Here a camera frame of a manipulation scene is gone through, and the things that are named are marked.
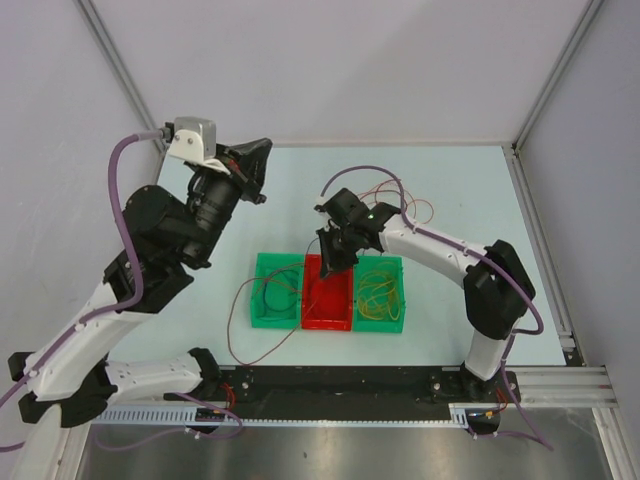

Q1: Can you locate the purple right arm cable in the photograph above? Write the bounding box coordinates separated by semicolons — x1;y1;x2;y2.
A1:
319;164;545;341

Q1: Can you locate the green plastic bin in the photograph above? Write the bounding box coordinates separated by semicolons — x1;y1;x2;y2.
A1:
352;256;406;334
250;252;304;330

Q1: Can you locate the brown cable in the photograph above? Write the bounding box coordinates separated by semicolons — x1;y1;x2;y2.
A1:
307;279;351;321

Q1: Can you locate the red plastic bin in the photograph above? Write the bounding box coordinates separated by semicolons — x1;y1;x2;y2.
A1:
301;254;354;331

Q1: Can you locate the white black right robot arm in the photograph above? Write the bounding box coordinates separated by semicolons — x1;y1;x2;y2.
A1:
314;188;535;401

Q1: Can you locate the right green plastic bin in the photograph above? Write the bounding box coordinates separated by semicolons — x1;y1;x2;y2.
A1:
352;256;406;334

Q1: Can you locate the left green plastic bin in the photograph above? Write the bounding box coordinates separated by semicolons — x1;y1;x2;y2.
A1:
250;252;304;330

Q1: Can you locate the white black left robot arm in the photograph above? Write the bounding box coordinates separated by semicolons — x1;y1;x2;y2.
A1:
8;132;273;428

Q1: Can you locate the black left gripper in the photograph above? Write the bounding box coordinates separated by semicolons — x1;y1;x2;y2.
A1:
181;138;272;266

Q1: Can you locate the slotted cable duct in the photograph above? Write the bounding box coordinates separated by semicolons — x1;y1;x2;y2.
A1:
92;402;500;429

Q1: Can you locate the dark red cable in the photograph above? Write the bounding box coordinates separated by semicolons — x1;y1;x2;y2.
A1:
227;262;321;367
359;178;435;226

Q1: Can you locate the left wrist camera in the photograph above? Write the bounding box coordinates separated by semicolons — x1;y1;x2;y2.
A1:
166;116;230;176

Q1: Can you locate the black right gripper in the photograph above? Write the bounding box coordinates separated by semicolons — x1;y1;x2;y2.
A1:
315;225;359;281

